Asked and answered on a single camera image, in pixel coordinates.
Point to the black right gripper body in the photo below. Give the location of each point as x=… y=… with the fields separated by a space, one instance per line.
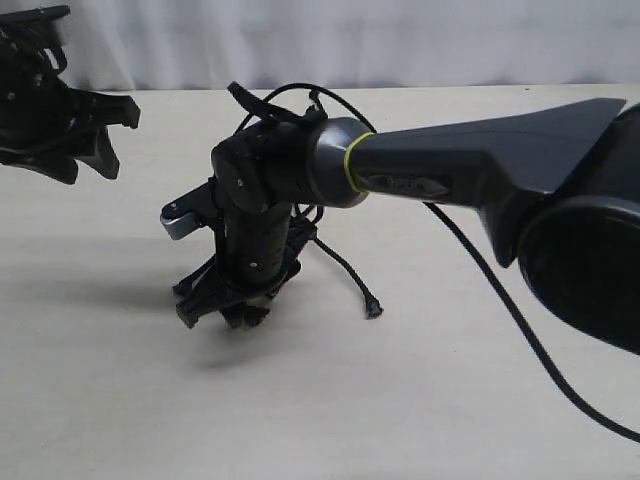
x=222 y=280

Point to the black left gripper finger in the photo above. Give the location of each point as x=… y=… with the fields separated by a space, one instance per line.
x=93 y=110
x=93 y=149

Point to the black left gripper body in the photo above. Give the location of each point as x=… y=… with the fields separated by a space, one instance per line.
x=34 y=101

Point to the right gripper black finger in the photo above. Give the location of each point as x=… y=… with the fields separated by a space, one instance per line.
x=247 y=313

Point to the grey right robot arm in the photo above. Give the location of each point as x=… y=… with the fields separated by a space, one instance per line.
x=557 y=191

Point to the white curtain backdrop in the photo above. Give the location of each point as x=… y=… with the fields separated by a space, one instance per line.
x=192 y=45

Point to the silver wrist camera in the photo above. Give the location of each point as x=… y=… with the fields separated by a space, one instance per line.
x=194 y=210

